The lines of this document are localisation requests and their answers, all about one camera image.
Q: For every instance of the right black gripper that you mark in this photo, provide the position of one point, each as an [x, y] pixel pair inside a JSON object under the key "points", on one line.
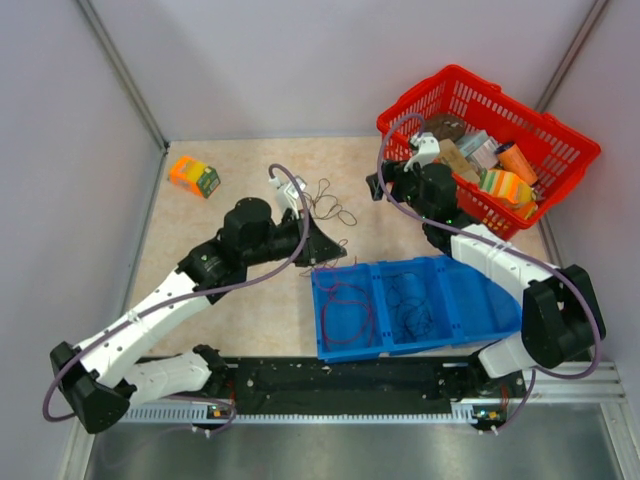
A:
{"points": [[393, 173]]}

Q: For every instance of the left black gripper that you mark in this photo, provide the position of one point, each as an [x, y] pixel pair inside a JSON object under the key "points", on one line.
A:
{"points": [[319, 247]]}

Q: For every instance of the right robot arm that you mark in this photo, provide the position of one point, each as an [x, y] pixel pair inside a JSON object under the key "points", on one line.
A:
{"points": [[561, 318]]}

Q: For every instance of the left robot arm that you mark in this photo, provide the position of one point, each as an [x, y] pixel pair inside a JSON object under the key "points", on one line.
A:
{"points": [[103, 377]]}

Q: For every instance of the blue three-compartment plastic tray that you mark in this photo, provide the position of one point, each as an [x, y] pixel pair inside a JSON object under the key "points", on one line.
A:
{"points": [[404, 307]]}

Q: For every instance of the brown cardboard box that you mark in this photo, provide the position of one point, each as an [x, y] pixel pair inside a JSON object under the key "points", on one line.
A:
{"points": [[451, 156]]}

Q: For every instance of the brown round lid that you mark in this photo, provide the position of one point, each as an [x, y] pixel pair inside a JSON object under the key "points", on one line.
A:
{"points": [[445, 126]]}

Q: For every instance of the pale blue packet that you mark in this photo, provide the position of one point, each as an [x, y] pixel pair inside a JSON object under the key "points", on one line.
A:
{"points": [[479, 149]]}

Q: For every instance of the small green box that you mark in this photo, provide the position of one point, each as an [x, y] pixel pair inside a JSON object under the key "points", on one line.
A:
{"points": [[208, 181]]}

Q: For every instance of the orange cylindrical can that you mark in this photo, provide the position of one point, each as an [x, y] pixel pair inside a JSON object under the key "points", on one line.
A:
{"points": [[513, 160]]}

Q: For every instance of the striped colourful sponge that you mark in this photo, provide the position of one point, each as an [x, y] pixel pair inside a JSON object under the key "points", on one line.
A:
{"points": [[510, 191]]}

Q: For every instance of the orange striped sponge block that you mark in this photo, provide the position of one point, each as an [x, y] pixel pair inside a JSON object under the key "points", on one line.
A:
{"points": [[186, 173]]}

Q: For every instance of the red plastic shopping basket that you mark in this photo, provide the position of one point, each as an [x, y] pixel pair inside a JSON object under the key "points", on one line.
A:
{"points": [[558, 154]]}

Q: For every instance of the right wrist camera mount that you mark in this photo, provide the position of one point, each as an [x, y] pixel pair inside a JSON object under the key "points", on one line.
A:
{"points": [[425, 149]]}

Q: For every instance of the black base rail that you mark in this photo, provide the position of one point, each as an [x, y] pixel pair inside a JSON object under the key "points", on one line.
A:
{"points": [[386, 386]]}

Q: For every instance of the right aluminium corner post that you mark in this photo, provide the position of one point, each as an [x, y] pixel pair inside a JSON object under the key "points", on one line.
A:
{"points": [[587, 27]]}

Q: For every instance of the aluminium corner post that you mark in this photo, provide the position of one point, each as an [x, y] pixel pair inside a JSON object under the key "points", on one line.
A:
{"points": [[121, 71], [587, 27]]}

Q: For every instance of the left aluminium corner post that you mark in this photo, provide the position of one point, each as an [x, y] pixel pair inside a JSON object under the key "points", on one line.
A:
{"points": [[121, 71]]}

